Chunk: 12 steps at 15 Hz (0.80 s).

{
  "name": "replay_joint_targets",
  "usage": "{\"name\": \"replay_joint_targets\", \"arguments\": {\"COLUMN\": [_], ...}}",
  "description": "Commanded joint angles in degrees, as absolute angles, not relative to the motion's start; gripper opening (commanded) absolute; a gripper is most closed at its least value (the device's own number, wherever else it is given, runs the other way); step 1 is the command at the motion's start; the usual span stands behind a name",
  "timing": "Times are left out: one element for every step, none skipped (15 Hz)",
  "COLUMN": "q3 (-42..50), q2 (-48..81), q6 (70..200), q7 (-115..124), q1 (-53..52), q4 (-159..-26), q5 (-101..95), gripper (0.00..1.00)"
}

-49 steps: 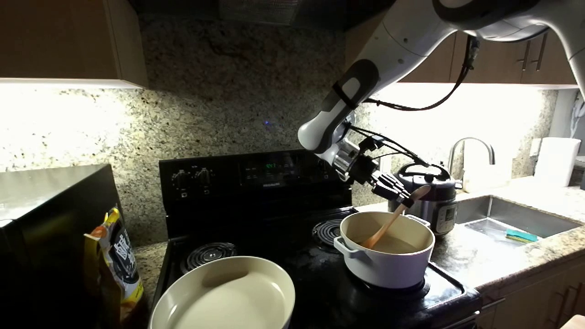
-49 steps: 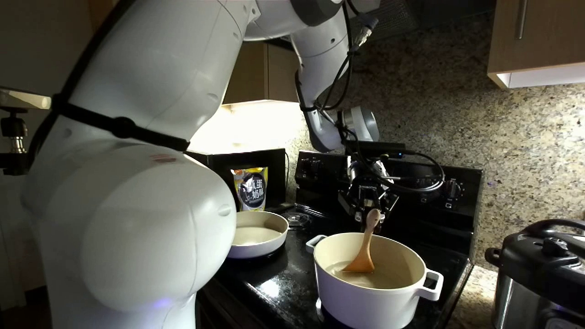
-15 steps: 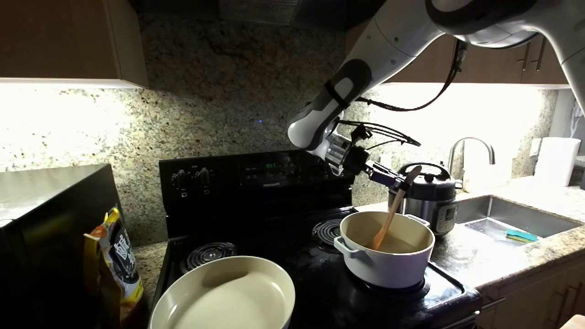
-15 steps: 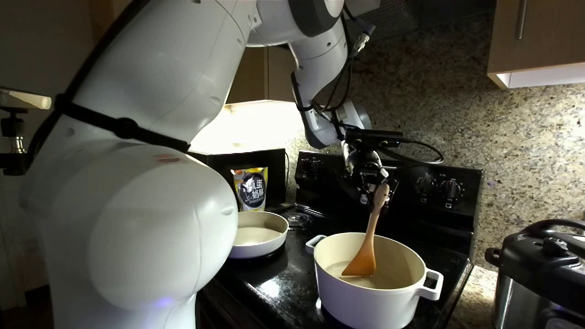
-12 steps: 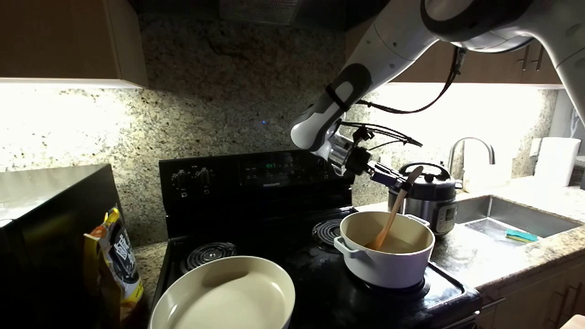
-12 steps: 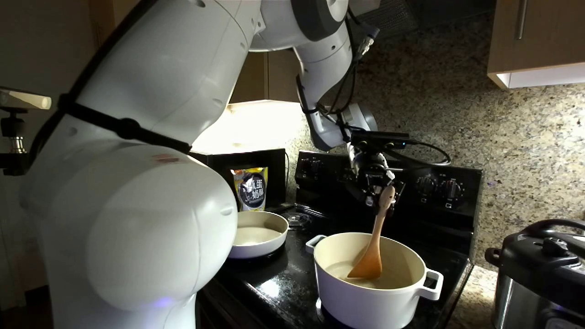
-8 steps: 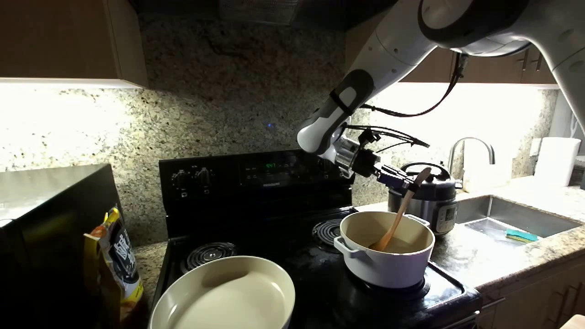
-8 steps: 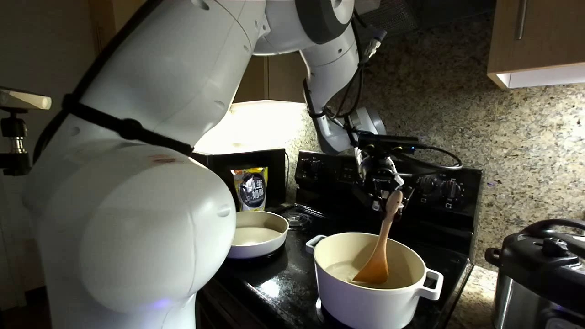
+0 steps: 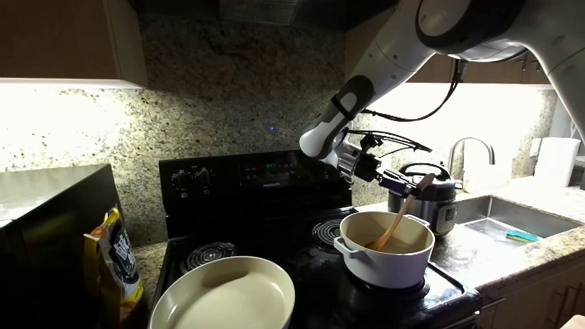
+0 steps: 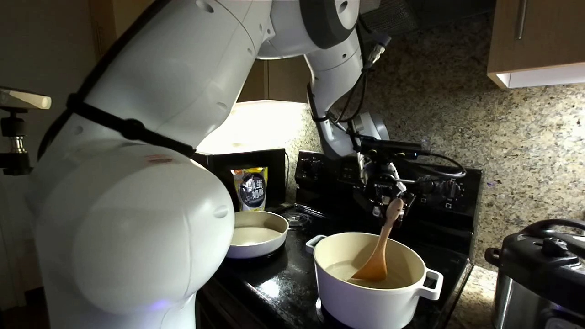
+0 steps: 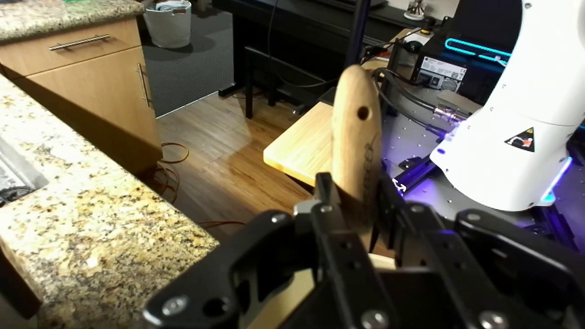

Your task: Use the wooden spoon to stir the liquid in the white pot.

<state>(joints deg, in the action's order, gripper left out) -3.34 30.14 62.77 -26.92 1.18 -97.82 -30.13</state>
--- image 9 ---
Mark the teal sponge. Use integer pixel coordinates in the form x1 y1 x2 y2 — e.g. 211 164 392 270
505 230 540 243

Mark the white pot with handles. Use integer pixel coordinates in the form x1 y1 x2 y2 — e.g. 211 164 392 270
335 210 435 288

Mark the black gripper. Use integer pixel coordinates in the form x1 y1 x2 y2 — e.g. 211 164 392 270
337 142 435 203

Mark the white round pan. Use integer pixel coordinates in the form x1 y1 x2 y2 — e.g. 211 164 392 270
148 256 296 329

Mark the stainless steel sink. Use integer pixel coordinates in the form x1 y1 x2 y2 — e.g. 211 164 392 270
456 195 580 239

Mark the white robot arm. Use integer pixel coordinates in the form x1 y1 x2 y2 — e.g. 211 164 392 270
300 0 585 195

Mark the yellow snack bag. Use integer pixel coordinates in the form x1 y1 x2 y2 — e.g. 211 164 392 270
83 206 145 329

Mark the black microwave oven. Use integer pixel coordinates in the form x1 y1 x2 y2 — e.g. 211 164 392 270
0 164 150 329

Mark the black electric stove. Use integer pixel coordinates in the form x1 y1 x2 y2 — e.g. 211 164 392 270
158 150 481 329

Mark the wooden spoon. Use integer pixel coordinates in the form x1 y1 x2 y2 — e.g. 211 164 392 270
368 190 424 250

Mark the white paper towel roll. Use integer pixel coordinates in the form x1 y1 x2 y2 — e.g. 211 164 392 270
534 137 582 188

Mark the wooden lower cabinet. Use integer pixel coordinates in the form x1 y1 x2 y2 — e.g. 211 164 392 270
474 252 585 329

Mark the black pressure cooker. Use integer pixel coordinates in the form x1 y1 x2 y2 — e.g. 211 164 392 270
399 162 456 237

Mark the chrome sink faucet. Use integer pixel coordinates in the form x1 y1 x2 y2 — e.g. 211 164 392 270
448 135 496 182

